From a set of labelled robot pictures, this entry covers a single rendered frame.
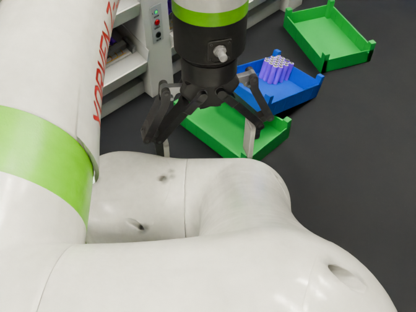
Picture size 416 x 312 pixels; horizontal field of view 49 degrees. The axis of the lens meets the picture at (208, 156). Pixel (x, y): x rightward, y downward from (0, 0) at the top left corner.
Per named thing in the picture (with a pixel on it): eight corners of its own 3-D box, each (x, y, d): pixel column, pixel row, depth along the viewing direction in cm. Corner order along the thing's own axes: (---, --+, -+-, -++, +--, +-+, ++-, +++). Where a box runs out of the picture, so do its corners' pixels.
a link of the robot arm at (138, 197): (192, 286, 69) (182, 223, 54) (90, 286, 70) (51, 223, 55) (195, 212, 77) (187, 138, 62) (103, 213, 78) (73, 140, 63)
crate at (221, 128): (288, 137, 141) (292, 119, 135) (244, 174, 132) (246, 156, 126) (219, 90, 154) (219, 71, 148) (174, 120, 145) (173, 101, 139)
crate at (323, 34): (370, 60, 164) (376, 42, 158) (320, 73, 160) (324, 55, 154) (329, 15, 182) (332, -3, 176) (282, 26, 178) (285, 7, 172)
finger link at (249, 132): (245, 116, 72) (249, 115, 72) (242, 147, 77) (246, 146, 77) (251, 129, 70) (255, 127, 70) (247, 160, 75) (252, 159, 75)
